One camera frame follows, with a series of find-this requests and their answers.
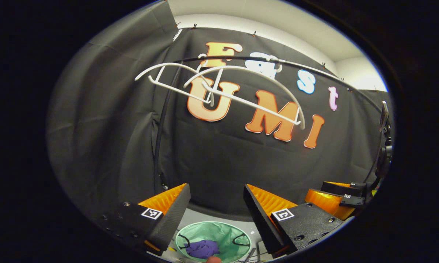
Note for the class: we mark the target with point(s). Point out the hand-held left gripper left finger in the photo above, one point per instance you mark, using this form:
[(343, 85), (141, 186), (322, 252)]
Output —
[(172, 219)]

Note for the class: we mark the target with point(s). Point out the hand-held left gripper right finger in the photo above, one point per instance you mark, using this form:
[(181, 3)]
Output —
[(263, 226)]

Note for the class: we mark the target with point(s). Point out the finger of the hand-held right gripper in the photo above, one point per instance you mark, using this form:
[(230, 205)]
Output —
[(351, 201), (343, 189)]

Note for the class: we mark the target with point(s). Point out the purple jacket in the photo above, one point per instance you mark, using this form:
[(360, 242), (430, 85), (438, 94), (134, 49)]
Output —
[(203, 248)]

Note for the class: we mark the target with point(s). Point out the green laundry hamper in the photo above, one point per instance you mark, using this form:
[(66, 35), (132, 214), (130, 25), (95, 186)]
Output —
[(219, 232)]

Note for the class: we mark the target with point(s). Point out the white plastic hanger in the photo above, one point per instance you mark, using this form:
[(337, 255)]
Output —
[(175, 88), (248, 103)]

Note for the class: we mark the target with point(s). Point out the black clothes rack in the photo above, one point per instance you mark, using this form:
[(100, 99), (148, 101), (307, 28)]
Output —
[(157, 146)]

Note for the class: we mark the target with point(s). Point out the black backdrop cloth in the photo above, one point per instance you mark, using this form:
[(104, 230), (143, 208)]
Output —
[(113, 128)]

